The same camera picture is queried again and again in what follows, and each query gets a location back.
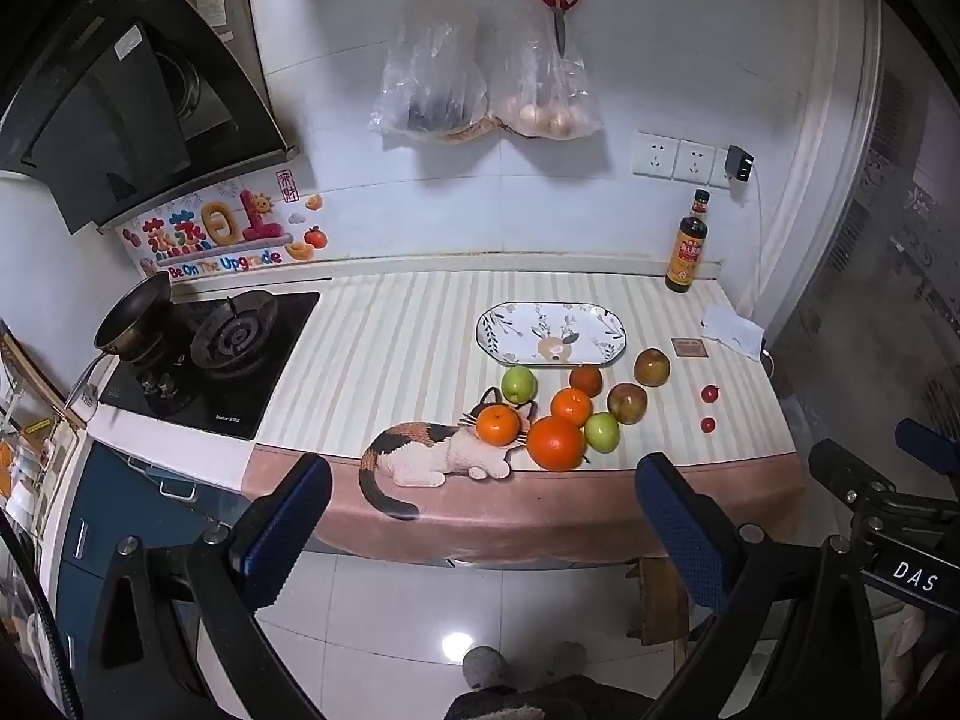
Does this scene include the large orange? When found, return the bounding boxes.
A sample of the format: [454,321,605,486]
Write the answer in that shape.
[525,415,587,473]

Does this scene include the frying pan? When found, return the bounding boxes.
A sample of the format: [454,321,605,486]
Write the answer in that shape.
[64,271,175,413]

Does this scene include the frosted glass door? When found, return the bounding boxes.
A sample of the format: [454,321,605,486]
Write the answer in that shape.
[765,0,960,451]

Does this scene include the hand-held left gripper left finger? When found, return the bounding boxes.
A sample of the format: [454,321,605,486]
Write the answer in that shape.
[79,452,333,720]

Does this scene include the striped mat with cat print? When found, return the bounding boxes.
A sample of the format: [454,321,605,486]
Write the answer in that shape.
[241,270,807,567]

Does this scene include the colourful wall sticker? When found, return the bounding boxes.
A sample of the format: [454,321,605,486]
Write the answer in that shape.
[120,169,331,282]

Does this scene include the black gas stove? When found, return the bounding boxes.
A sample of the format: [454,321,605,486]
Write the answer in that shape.
[97,289,322,442]

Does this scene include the oval floral plate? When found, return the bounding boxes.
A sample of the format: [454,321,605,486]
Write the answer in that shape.
[475,301,628,366]

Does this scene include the person's dark trousers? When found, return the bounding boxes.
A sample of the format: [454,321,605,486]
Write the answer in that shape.
[446,679,653,720]

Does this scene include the blue cabinet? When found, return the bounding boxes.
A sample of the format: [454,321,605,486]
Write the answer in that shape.
[52,439,256,691]

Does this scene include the white tissue paper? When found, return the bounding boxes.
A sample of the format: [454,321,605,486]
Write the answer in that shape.
[699,304,764,362]

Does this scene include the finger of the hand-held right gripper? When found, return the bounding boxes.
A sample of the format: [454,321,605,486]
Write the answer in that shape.
[895,418,960,475]
[808,437,960,533]

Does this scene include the white wall socket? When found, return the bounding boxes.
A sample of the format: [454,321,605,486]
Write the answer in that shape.
[673,139,722,185]
[632,130,682,181]

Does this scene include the plastic bag with dark contents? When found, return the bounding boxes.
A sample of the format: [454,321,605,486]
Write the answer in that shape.
[367,0,492,143]

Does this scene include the soy sauce bottle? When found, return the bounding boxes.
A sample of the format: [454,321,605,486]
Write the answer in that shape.
[664,188,711,292]

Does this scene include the reddish brown apple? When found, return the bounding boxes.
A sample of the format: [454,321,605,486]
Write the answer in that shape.
[606,382,649,425]
[634,347,671,388]

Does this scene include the cluttered side shelf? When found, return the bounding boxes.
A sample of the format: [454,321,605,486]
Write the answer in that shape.
[0,322,87,541]

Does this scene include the wooden stool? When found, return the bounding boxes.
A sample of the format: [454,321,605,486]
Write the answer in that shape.
[626,553,695,646]

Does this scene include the green apple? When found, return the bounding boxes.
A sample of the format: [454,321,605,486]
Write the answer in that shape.
[583,412,621,455]
[501,366,538,404]

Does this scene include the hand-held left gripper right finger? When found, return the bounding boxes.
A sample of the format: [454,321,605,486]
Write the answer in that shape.
[636,452,905,720]

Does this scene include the grey fuzzy slipper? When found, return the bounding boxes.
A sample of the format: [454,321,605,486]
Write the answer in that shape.
[461,646,511,691]
[536,642,590,683]

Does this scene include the plastic bag with onions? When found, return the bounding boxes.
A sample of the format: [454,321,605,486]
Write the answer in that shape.
[484,7,605,142]

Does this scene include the black range hood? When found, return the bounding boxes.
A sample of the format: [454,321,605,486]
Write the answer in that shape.
[0,0,301,237]

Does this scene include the red scissors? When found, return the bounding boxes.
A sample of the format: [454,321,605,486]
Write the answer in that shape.
[526,0,583,59]

